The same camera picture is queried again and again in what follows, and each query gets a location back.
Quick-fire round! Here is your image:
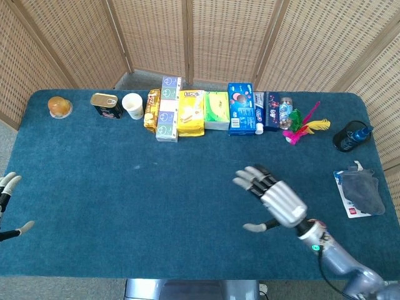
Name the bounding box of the woven folding screen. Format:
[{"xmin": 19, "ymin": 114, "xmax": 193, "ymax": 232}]
[{"xmin": 0, "ymin": 0, "xmax": 400, "ymax": 171}]

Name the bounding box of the black tin can gold lid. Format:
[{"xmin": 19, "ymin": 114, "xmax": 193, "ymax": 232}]
[{"xmin": 89, "ymin": 92, "xmax": 124, "ymax": 120}]

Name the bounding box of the yellow wafer packet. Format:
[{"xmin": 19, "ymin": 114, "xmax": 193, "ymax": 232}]
[{"xmin": 177, "ymin": 89, "xmax": 206, "ymax": 138}]

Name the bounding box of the clear candy jar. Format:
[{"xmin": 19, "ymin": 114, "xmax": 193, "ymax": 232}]
[{"xmin": 279, "ymin": 97, "xmax": 294, "ymax": 131}]

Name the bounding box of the blue cookie box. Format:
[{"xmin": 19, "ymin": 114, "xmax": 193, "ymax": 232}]
[{"xmin": 227, "ymin": 82, "xmax": 257, "ymax": 136}]

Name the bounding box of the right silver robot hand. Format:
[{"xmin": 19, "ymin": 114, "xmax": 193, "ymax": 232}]
[{"xmin": 232, "ymin": 164, "xmax": 309, "ymax": 234}]

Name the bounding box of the orange jelly cup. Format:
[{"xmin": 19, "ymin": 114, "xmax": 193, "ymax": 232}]
[{"xmin": 47, "ymin": 96, "xmax": 74, "ymax": 119}]

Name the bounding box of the white blue packet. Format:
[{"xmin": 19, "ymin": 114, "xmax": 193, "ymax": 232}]
[{"xmin": 332, "ymin": 170, "xmax": 373, "ymax": 219}]

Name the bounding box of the white paper cup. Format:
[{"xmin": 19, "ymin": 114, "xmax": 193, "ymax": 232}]
[{"xmin": 121, "ymin": 92, "xmax": 145, "ymax": 121}]

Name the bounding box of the grey cloth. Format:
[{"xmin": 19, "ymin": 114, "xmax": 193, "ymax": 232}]
[{"xmin": 339, "ymin": 160, "xmax": 386, "ymax": 216}]

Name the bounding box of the black cable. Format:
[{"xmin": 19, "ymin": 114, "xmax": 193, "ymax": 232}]
[{"xmin": 317, "ymin": 248, "xmax": 356, "ymax": 298}]

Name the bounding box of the green tissue box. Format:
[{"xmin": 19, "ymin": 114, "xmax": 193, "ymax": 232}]
[{"xmin": 203, "ymin": 91, "xmax": 231, "ymax": 131}]

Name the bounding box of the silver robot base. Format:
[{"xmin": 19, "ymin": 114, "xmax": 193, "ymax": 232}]
[{"xmin": 124, "ymin": 278, "xmax": 261, "ymax": 300}]

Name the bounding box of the colourful feather shuttlecock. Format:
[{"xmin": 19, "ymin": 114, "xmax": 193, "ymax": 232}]
[{"xmin": 282, "ymin": 101, "xmax": 331, "ymax": 146}]

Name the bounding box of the golden biscuit packet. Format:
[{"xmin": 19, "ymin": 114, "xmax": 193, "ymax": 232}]
[{"xmin": 143, "ymin": 89, "xmax": 161, "ymax": 133}]

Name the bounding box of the white blue toothpaste tube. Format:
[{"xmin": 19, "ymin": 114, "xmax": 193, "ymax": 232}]
[{"xmin": 254, "ymin": 91, "xmax": 266, "ymax": 136}]

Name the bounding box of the pastel tissue pack stack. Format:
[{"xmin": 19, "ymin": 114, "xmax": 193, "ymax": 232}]
[{"xmin": 155, "ymin": 75, "xmax": 183, "ymax": 143}]

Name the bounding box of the black bottle blue cap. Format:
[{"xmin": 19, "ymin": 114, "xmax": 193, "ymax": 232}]
[{"xmin": 332, "ymin": 120, "xmax": 374, "ymax": 153}]

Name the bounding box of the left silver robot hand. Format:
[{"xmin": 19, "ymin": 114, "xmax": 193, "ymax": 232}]
[{"xmin": 0, "ymin": 171, "xmax": 36, "ymax": 243}]

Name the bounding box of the blue table mat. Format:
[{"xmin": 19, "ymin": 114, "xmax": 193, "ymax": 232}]
[{"xmin": 0, "ymin": 89, "xmax": 400, "ymax": 280}]

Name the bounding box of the dark blue toothpaste box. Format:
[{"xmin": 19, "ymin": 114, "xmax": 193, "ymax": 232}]
[{"xmin": 264, "ymin": 91, "xmax": 281, "ymax": 133}]

